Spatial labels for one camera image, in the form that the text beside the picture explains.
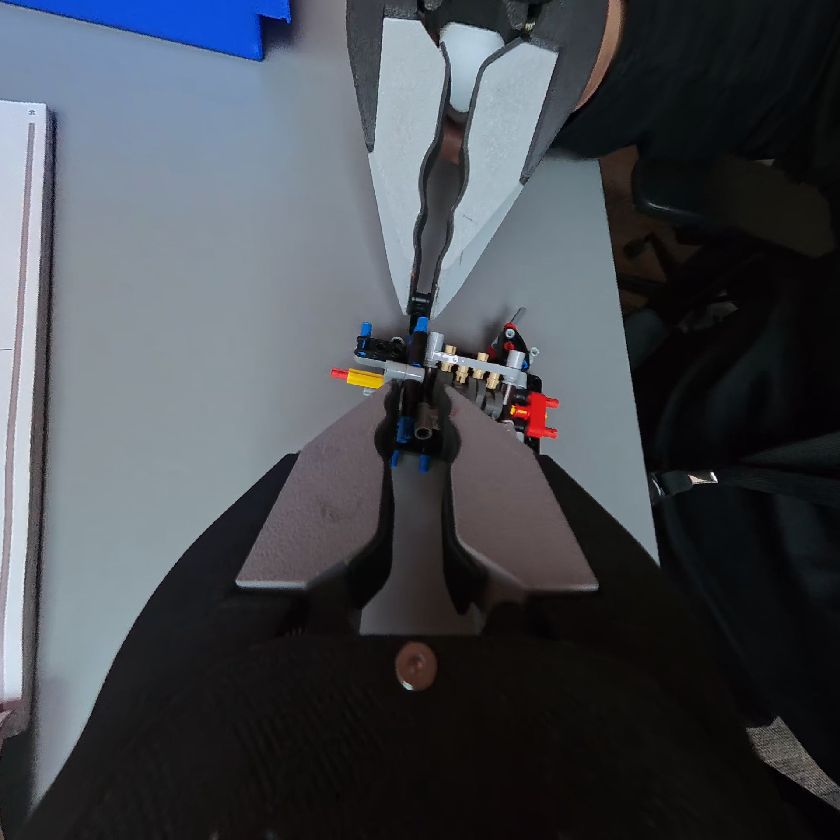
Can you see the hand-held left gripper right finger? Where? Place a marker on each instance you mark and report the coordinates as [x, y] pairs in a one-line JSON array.
[[518, 518]]

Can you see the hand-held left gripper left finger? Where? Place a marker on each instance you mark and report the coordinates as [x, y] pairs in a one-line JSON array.
[[308, 518]]

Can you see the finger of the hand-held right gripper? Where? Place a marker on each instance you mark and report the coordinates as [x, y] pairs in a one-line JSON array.
[[508, 131], [400, 131]]

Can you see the multicoloured lego assembly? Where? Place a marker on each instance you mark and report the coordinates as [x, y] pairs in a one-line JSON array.
[[459, 361]]

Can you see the small black lego connector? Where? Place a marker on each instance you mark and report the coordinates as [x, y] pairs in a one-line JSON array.
[[420, 303]]

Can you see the person's right forearm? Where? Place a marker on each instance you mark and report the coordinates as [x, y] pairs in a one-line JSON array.
[[709, 65]]

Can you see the person's right hand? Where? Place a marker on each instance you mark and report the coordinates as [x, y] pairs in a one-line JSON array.
[[607, 39]]

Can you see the black office chair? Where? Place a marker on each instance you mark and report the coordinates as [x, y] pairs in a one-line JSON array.
[[722, 197]]

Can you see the blue plastic storage bin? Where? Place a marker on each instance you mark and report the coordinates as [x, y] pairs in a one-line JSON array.
[[164, 19]]

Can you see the white instruction booklet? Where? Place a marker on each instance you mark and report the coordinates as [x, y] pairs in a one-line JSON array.
[[16, 394]]

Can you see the grey woven cloth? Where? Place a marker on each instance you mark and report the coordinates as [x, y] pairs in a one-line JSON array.
[[794, 754]]

